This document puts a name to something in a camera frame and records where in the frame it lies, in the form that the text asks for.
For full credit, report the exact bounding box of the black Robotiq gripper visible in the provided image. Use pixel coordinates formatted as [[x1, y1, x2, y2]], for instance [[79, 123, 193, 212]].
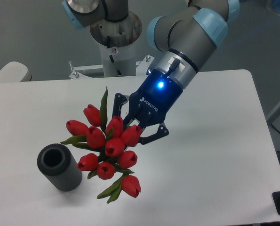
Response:
[[112, 69, 183, 145]]

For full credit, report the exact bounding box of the red tulip bouquet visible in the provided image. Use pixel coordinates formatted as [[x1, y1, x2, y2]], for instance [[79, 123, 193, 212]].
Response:
[[61, 91, 142, 203]]

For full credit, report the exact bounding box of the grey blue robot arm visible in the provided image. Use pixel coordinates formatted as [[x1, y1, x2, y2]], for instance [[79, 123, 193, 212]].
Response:
[[62, 0, 240, 146]]

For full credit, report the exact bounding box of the dark grey ribbed vase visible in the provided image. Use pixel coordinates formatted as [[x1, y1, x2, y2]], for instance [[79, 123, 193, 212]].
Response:
[[37, 144, 82, 192]]

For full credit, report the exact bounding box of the beige chair armrest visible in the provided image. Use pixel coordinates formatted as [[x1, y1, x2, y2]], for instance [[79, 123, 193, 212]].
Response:
[[0, 61, 32, 84]]

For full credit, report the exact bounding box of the white metal base frame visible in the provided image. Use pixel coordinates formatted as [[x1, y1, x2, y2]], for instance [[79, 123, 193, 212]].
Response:
[[69, 55, 155, 80]]

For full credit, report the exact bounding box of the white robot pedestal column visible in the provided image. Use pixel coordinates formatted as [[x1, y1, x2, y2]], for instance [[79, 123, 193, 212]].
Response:
[[90, 11, 142, 77]]

